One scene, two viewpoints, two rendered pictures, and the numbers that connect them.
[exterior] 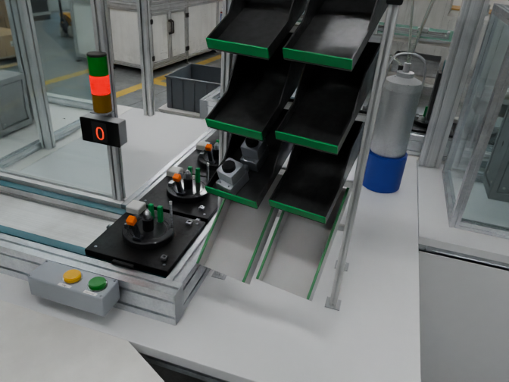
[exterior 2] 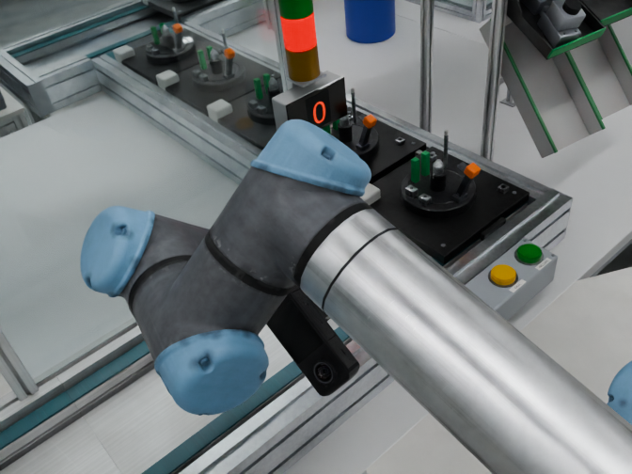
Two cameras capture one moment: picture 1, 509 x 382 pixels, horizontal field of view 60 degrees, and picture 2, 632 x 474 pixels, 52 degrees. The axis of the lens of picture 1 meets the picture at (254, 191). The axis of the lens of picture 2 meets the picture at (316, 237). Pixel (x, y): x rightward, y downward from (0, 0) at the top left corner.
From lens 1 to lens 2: 1.31 m
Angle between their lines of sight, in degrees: 43
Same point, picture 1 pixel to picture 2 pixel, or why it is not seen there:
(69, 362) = (599, 336)
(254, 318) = (573, 179)
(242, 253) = (560, 114)
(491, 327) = not seen: hidden behind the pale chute
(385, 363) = not seen: outside the picture
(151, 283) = (543, 211)
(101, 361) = (606, 307)
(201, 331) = (580, 220)
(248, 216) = (531, 76)
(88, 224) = not seen: hidden behind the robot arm
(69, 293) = (525, 289)
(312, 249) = (594, 62)
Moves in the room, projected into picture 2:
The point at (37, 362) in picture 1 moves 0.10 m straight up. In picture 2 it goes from (591, 366) to (603, 324)
